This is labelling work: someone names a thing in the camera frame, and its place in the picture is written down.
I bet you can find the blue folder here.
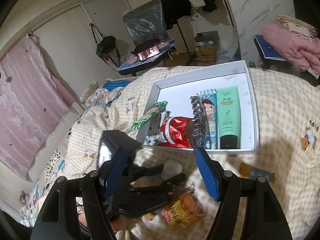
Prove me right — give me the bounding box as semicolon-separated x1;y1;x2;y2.
253;34;291;61

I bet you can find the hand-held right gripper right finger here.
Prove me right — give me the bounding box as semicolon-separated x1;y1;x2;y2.
193;147;293;240

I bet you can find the clear plastic bag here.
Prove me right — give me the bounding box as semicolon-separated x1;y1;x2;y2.
122;0;167;50

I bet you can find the blue striped pillow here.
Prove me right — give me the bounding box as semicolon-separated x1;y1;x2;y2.
102;81;126;93

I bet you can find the blue cartoon snack packet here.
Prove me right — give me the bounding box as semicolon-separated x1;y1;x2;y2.
199;88;218;150

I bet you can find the white soft puff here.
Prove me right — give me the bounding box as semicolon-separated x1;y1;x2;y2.
161;160;183;181

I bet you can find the white black biscuit packet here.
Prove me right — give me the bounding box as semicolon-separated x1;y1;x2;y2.
146;111;173;146

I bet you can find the green striped snack packet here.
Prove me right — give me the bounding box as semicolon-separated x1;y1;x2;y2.
125;101;168;133

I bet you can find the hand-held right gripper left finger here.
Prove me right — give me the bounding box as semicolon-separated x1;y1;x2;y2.
30;147;129;240

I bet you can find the black bag on tripod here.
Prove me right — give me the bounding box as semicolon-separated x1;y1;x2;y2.
96;36;118;58

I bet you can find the phone with pink screen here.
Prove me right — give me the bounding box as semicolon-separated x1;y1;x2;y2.
137;45;161;62

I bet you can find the black hanging coat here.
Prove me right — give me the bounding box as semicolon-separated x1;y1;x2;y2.
147;0;193;28

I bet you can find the pink curtain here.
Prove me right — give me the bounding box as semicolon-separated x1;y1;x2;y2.
0;33;77;181

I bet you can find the pink fluffy blanket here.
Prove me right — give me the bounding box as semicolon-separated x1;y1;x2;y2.
261;22;320;76

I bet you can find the red snack packet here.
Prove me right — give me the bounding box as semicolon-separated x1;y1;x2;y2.
157;116;198;148

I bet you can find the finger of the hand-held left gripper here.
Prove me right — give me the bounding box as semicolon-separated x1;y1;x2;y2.
129;164;167;181
126;174;187;218

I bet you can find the checked printed blanket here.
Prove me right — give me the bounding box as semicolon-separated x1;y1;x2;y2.
21;65;320;240

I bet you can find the desk with blue mat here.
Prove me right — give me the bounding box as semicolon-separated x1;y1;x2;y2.
117;39;176;77

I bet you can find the dark hair claw clip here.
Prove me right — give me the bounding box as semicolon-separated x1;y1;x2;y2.
186;92;213;148

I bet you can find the beige woven stack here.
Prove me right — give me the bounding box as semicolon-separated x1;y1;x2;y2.
274;14;318;41

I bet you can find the yellow bread packet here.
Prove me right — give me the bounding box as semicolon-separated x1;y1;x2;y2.
162;184;208;228

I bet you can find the white shallow cardboard box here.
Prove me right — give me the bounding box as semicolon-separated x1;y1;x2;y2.
136;60;259;157

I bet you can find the green cream tube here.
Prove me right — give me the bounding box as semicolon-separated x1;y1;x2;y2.
215;86;242;150

